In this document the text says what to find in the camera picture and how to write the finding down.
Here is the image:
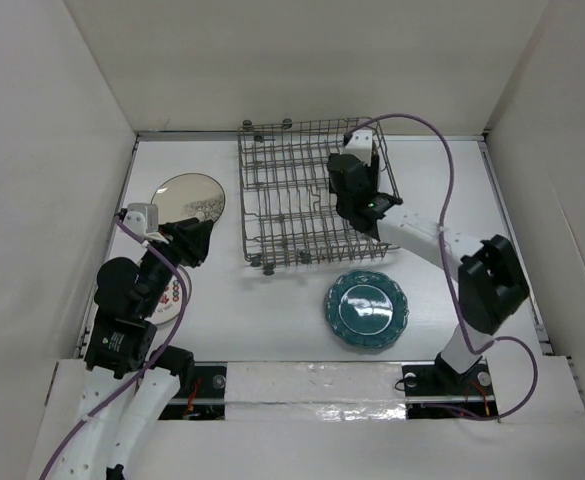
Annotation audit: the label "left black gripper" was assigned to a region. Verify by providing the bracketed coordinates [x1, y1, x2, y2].
[139, 215, 212, 315]

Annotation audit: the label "beige tree pattern plate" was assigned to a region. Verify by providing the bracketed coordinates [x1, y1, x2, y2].
[151, 173, 226, 224]

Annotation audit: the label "white red floral plate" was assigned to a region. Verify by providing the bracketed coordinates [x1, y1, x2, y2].
[148, 266, 192, 329]

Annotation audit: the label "teal scalloped rim plate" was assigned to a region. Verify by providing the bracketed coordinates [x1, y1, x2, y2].
[324, 270, 409, 350]

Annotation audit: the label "dark teal floral plate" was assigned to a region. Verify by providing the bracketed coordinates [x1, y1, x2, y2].
[372, 131, 386, 188]

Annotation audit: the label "pale green celadon plate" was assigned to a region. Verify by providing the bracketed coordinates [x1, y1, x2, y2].
[368, 142, 380, 190]

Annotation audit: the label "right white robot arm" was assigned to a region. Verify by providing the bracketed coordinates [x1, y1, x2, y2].
[327, 154, 530, 393]

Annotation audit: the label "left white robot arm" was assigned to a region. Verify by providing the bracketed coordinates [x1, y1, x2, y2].
[41, 210, 214, 479]

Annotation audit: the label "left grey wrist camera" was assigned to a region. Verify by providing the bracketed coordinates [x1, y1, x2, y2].
[120, 203, 160, 239]

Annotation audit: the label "grey wire dish rack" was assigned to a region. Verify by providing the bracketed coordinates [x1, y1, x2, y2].
[238, 117, 390, 275]

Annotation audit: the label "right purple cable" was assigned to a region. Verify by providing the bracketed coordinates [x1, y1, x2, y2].
[346, 113, 539, 420]

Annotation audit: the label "purple cable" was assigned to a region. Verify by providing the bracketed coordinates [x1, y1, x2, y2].
[36, 212, 193, 480]
[346, 113, 539, 420]

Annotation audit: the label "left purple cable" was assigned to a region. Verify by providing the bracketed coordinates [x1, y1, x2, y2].
[36, 212, 193, 480]

